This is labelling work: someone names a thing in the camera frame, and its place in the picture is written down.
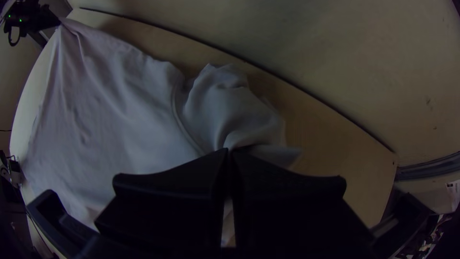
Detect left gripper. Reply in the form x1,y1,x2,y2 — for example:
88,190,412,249
27,5,62,31

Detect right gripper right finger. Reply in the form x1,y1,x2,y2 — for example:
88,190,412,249
230,149,374,259

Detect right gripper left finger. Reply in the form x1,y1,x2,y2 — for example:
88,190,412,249
94,147,230,252

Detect grey t-shirt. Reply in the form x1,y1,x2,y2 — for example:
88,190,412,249
10,18,302,249

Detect dark metal frame rail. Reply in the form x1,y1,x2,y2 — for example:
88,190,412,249
395,151,460,180

